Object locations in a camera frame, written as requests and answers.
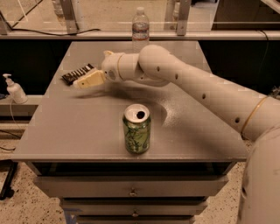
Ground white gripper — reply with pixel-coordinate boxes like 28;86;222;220
73;51;124;89

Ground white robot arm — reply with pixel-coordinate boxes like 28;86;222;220
73;45;280;224

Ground clear plastic water bottle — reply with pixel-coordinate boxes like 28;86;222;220
131;7;150;53

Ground white pump dispenser bottle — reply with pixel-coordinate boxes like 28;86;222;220
3;73;28;104

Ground green soda can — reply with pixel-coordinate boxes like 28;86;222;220
122;104;151;154

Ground grey drawer cabinet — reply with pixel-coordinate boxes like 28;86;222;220
10;40;250;224

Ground top grey drawer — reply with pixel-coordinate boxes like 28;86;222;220
34;176;228;198

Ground grey drawer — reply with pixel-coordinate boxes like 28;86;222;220
34;176;228;198
60;198;207;215

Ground black stand on floor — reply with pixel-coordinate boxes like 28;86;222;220
0;159;18;200

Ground left metal frame post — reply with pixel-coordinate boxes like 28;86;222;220
59;0;78;35

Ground metal frame post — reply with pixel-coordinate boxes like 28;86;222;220
177;0;192;36
59;0;78;35

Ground white thin cable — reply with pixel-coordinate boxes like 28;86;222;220
8;99;21;132

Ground black cable on ledge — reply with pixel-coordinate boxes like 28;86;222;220
8;27;102;37

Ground right metal frame post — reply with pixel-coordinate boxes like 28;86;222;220
177;0;192;36

